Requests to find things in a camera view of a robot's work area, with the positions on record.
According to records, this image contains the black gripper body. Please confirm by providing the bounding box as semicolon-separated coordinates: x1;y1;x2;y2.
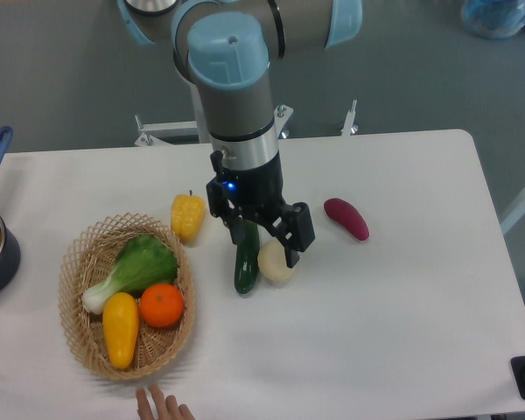
206;150;297;235

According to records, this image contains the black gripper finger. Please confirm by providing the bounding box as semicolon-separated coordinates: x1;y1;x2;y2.
276;202;315;269
228;216;245;245

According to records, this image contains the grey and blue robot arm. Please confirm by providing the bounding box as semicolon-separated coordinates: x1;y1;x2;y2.
118;0;363;267

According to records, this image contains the woven wicker basket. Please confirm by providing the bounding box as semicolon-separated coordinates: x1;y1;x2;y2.
59;213;195;381

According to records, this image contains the bare human hand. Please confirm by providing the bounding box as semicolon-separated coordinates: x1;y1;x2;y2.
135;383;195;420

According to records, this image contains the cream white round vegetable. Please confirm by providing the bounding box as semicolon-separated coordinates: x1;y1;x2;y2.
257;239;294;284

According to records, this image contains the dark green cucumber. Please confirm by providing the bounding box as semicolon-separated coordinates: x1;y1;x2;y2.
234;220;260;295

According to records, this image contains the purple sweet potato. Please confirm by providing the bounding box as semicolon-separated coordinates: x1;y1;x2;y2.
324;198;370;242

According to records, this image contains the yellow bell pepper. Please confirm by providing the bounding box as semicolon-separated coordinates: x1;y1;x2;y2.
171;190;206;244

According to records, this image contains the green bok choy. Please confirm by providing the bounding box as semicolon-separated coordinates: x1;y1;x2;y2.
82;235;179;315

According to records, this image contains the orange fruit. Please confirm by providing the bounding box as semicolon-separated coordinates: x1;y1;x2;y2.
140;283;185;328

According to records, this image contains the blue plastic bag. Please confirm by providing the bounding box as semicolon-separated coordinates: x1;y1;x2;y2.
460;0;525;40

